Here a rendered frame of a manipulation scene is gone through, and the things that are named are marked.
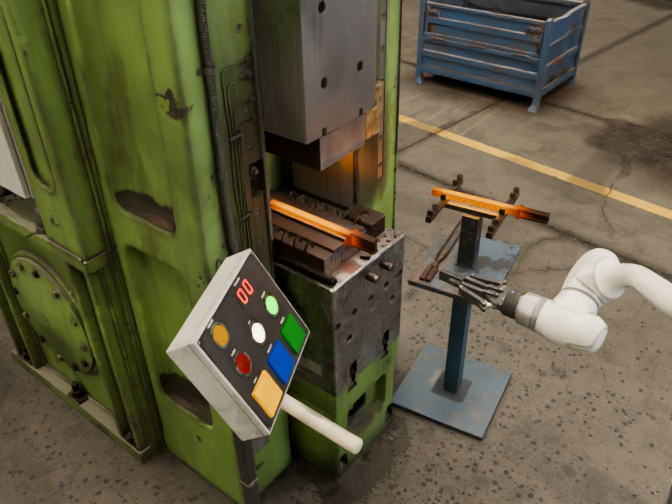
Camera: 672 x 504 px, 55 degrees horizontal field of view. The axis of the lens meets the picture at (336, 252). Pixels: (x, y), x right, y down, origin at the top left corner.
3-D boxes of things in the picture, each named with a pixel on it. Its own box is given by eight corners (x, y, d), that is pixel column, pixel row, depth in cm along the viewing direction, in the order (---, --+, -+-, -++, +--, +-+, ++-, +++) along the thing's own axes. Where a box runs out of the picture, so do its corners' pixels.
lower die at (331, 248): (364, 247, 205) (364, 224, 200) (324, 277, 192) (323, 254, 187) (267, 206, 226) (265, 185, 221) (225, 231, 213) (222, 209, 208)
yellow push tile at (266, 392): (283, 392, 146) (265, 369, 143) (273, 417, 141) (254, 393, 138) (277, 394, 147) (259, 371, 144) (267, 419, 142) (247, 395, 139)
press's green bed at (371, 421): (394, 421, 263) (398, 335, 236) (338, 484, 239) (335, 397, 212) (292, 362, 291) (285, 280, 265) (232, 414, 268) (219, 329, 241)
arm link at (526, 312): (546, 319, 169) (524, 310, 172) (552, 292, 164) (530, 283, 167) (531, 338, 163) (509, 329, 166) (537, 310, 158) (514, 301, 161)
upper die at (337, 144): (365, 144, 184) (365, 113, 179) (320, 171, 171) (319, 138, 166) (258, 111, 206) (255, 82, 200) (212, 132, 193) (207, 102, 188)
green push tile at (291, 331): (306, 333, 162) (291, 312, 159) (298, 354, 157) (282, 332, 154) (300, 335, 163) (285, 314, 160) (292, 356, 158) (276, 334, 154)
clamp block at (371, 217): (385, 230, 212) (386, 213, 209) (370, 242, 207) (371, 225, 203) (356, 219, 218) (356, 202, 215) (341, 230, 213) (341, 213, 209)
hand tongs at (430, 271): (472, 202, 273) (472, 200, 272) (482, 204, 271) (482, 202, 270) (418, 279, 229) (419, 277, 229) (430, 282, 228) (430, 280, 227)
